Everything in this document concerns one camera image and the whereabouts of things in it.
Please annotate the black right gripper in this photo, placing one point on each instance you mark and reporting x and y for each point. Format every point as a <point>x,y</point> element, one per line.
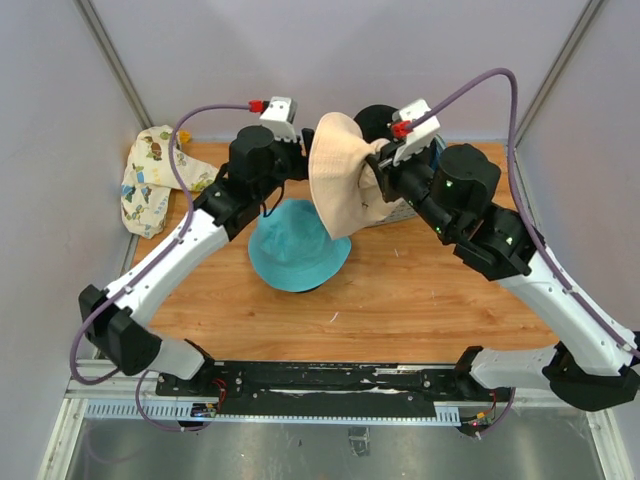
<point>382,163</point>

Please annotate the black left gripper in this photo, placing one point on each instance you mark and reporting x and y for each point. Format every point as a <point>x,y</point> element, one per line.
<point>302,169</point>

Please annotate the beige bucket hat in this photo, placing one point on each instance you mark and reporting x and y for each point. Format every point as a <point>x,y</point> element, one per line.
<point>343,186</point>

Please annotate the turquoise bucket hat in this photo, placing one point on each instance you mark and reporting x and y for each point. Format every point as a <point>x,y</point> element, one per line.
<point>291,250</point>

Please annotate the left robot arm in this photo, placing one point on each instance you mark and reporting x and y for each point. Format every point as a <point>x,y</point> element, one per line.
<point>115,318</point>

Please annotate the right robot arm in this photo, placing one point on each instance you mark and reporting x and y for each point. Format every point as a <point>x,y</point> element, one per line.
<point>591,366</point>

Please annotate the grey plastic basket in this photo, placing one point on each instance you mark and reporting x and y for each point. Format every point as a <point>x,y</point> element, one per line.
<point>402,210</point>

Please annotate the blue hat in basket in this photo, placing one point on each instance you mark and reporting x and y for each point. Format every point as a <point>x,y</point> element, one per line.
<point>437,147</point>

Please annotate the black pink-lined hat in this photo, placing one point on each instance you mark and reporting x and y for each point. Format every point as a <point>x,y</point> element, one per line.
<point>374,122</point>

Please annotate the small yellow object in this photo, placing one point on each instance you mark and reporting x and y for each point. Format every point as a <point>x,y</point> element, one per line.
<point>184,136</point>

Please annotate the cartoon print cloth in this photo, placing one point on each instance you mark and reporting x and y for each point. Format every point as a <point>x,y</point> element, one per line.
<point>149,180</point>

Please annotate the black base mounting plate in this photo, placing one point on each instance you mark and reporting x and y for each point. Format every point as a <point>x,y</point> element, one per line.
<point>332,391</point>

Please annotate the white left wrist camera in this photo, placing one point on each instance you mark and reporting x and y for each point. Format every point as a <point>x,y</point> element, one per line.
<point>277,115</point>

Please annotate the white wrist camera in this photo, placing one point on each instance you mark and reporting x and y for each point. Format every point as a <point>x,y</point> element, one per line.
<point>277,115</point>
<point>414,127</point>

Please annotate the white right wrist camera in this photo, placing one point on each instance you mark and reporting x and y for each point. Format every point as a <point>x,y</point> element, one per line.
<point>414,127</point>

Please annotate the black wire hat stand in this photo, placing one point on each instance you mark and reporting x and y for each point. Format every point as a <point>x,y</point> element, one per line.
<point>310,289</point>

